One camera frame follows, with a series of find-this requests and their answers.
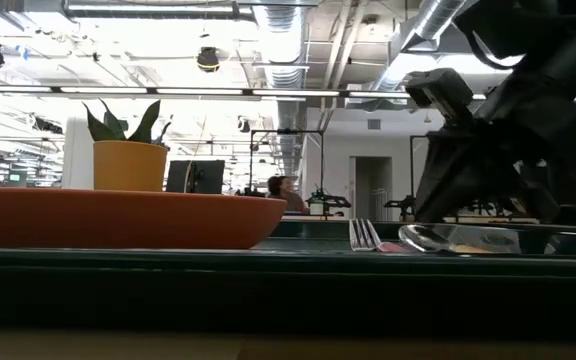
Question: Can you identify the black background monitor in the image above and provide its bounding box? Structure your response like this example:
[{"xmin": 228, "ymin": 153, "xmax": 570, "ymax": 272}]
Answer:
[{"xmin": 166, "ymin": 159, "xmax": 226, "ymax": 195}]

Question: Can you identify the green artificial plant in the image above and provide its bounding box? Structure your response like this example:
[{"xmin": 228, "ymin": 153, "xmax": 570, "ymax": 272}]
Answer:
[{"xmin": 82, "ymin": 98, "xmax": 174, "ymax": 147}]

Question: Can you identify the white pillar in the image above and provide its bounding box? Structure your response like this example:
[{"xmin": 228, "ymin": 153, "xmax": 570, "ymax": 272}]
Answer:
[{"xmin": 62, "ymin": 117, "xmax": 95, "ymax": 190}]

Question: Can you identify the grey doorway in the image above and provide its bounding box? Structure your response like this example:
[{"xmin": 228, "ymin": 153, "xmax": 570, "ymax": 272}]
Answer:
[{"xmin": 349, "ymin": 155, "xmax": 394, "ymax": 221}]

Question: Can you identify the orange plastic plate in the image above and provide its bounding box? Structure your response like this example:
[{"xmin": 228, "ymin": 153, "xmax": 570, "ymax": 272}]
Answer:
[{"xmin": 0, "ymin": 186, "xmax": 289, "ymax": 250}]

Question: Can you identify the black background rig frame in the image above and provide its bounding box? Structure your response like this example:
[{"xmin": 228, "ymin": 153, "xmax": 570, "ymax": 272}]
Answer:
[{"xmin": 249, "ymin": 128, "xmax": 326, "ymax": 201}]

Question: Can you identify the silver ventilation duct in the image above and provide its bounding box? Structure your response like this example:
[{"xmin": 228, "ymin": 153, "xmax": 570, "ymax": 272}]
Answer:
[
  {"xmin": 367, "ymin": 0, "xmax": 469, "ymax": 94},
  {"xmin": 252, "ymin": 0, "xmax": 319, "ymax": 176}
]

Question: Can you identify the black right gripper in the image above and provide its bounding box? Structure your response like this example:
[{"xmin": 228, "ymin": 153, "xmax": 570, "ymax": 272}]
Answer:
[{"xmin": 415, "ymin": 29, "xmax": 576, "ymax": 224}]

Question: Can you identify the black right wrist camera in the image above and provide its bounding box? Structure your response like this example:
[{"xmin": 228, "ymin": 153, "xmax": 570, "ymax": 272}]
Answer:
[{"xmin": 405, "ymin": 68, "xmax": 475, "ymax": 126}]

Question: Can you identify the dark green plastic tray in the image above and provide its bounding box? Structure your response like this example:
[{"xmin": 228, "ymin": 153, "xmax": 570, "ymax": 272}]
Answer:
[{"xmin": 0, "ymin": 219, "xmax": 576, "ymax": 342}]

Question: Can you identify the fork with red handle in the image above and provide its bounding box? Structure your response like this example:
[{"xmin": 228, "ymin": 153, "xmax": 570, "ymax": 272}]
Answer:
[{"xmin": 348, "ymin": 218, "xmax": 409, "ymax": 253}]

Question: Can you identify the person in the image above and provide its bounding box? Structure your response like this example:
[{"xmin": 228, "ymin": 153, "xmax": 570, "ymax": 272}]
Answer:
[{"xmin": 266, "ymin": 174, "xmax": 310, "ymax": 215}]

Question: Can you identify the long ceiling light strip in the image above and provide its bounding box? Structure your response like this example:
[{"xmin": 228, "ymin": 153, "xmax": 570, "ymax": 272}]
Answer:
[{"xmin": 0, "ymin": 84, "xmax": 576, "ymax": 103}]

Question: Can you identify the spoon with orange handle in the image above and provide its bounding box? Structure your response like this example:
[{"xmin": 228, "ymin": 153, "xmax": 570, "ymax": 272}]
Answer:
[{"xmin": 398, "ymin": 223, "xmax": 522, "ymax": 255}]

